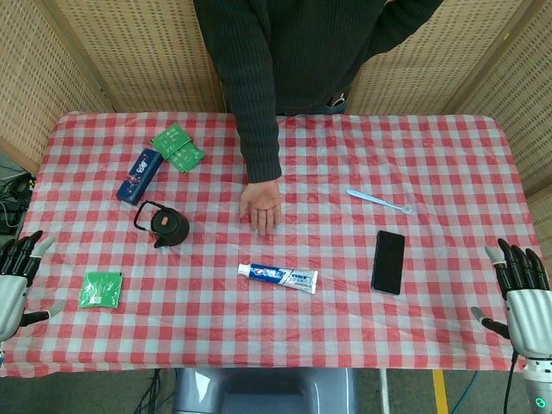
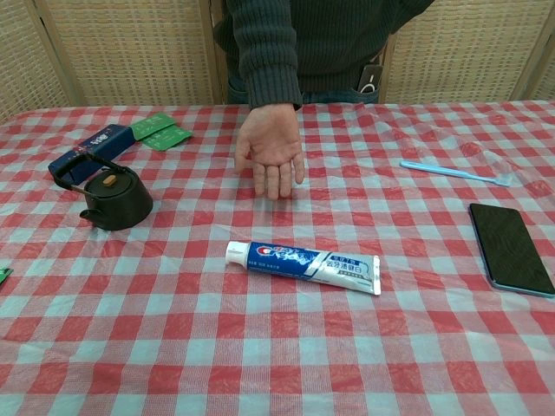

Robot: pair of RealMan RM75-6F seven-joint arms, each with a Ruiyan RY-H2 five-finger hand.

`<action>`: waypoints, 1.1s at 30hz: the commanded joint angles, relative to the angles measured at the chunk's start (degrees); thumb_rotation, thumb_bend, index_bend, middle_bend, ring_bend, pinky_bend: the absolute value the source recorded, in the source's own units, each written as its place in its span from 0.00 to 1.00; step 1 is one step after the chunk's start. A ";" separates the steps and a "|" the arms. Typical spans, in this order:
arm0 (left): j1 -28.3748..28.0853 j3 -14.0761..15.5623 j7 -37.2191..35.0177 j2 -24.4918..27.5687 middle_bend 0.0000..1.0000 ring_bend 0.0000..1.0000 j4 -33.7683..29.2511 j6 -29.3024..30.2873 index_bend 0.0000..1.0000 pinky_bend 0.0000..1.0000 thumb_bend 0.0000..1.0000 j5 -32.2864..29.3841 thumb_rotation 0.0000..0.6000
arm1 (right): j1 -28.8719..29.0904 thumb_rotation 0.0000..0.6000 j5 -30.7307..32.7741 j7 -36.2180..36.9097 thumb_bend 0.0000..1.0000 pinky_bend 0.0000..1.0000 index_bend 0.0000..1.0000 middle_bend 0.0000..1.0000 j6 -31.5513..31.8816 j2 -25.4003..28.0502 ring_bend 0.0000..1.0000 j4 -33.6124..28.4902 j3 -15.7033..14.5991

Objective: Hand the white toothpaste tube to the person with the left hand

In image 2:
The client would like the person's open bare hand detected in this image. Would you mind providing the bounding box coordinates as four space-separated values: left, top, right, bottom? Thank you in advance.
234 102 306 201

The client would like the person's dark knit sleeve forearm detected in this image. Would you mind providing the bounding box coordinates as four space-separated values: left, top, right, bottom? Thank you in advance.
232 0 304 111

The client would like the person's dark sweater torso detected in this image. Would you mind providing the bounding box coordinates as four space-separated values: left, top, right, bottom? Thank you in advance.
213 0 435 105

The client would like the blue white toothpaste tube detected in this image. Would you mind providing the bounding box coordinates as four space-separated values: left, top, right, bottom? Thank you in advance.
225 240 382 296

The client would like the green tea sachet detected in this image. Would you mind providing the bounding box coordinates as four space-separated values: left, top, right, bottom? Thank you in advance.
140 124 193 153
129 113 177 141

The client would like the phone in trouser pocket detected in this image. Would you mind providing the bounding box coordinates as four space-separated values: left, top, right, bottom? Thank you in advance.
357 64 384 95

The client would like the black cast iron teapot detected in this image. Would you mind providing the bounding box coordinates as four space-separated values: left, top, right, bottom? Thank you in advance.
48 152 154 231

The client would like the woven rattan folding screen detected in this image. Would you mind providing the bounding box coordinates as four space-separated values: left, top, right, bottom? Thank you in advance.
0 0 555 125

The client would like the dark blue printed box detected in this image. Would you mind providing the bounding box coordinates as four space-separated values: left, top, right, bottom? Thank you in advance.
48 124 136 185

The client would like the light blue toothbrush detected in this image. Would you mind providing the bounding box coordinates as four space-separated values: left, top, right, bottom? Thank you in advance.
399 159 513 188

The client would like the red white checkered tablecloth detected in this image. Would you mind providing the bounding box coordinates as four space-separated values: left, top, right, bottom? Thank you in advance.
0 100 555 416

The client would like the black smartphone with blue edge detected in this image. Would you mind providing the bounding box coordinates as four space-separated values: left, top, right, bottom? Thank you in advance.
468 202 555 298

